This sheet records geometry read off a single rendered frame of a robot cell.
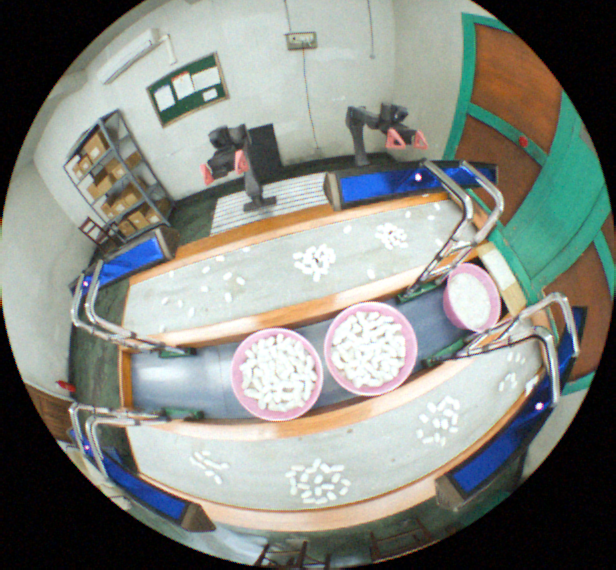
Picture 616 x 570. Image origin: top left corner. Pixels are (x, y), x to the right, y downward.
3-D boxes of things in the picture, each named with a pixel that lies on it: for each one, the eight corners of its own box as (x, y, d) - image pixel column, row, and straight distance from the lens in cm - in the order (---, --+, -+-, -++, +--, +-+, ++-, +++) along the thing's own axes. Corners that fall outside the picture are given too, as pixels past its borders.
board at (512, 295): (473, 250, 90) (475, 248, 89) (489, 242, 102) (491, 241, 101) (512, 318, 89) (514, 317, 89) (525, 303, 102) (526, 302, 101)
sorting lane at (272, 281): (133, 288, 120) (130, 286, 119) (448, 202, 115) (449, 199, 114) (124, 340, 111) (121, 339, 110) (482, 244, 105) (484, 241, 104)
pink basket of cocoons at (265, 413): (239, 341, 68) (226, 337, 60) (311, 325, 62) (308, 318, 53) (252, 417, 68) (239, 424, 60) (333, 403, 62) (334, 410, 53)
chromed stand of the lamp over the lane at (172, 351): (164, 317, 96) (81, 267, 76) (196, 310, 83) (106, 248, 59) (162, 358, 91) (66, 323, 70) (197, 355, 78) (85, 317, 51)
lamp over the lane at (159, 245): (82, 285, 97) (70, 276, 96) (182, 234, 48) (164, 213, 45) (77, 303, 95) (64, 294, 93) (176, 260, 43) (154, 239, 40)
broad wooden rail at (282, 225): (153, 281, 133) (132, 266, 124) (427, 207, 128) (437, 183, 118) (150, 298, 127) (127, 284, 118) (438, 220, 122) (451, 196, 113)
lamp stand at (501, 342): (420, 360, 68) (542, 323, 35) (461, 336, 79) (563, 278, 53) (436, 409, 73) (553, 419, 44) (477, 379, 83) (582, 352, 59)
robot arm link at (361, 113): (392, 118, 86) (360, 104, 112) (372, 117, 81) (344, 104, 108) (388, 144, 89) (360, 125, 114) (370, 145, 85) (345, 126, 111)
